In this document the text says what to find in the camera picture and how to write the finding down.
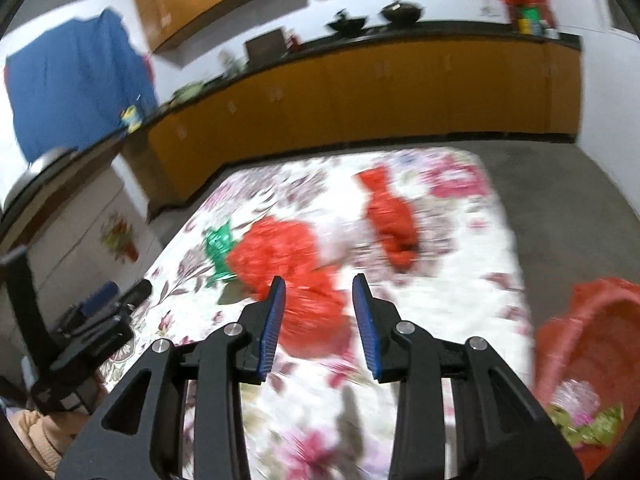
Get wooden wall cabinets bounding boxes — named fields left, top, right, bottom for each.
left=131, top=0, right=547, bottom=54

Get black wok with lid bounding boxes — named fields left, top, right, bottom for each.
left=379, top=0, right=426, bottom=27

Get green plastic bag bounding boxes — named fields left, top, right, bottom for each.
left=547, top=404, right=625, bottom=447
left=204, top=219, right=240, bottom=282

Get clear jar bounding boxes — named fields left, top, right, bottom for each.
left=219, top=49, right=246, bottom=77

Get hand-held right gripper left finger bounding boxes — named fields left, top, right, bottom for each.
left=55, top=275, right=288, bottom=480

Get pink plastic bag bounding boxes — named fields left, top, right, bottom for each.
left=552, top=378, right=601, bottom=421

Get floral tablecloth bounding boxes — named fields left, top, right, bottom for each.
left=97, top=146, right=537, bottom=480

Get metal basin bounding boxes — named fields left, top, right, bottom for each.
left=2, top=147, right=79, bottom=212

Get dark wooden cutting board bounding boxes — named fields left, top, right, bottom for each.
left=243, top=28, right=287, bottom=61

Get person's left forearm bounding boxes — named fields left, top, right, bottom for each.
left=10, top=407, right=69, bottom=479

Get orange bin liner bag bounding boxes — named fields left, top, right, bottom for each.
left=532, top=275, right=640, bottom=479

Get wooden base cabinets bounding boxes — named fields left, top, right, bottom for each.
left=120, top=39, right=584, bottom=222

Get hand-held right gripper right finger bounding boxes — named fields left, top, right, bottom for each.
left=351, top=274, right=586, bottom=480

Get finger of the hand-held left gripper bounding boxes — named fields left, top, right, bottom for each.
left=59, top=281, right=121, bottom=334
left=116, top=279, right=154, bottom=315

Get flower wall sticker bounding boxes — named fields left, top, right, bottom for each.
left=98, top=213, right=140, bottom=262

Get red plastic basket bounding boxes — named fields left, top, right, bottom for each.
left=532, top=275, right=640, bottom=479

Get yellow bottle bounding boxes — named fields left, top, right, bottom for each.
left=119, top=105, right=144, bottom=134

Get blue hanging cloth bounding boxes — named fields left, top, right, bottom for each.
left=4, top=8, right=159, bottom=162

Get orange plastic bag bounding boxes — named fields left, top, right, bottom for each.
left=355, top=166, right=420, bottom=272
left=227, top=217, right=324, bottom=297
left=279, top=267, right=354, bottom=359

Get black kitchen countertop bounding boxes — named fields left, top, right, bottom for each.
left=0, top=21, right=584, bottom=223

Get green basin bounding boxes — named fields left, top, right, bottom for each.
left=172, top=82, right=206, bottom=102

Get green box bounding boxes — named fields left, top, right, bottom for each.
left=517, top=5, right=544, bottom=34

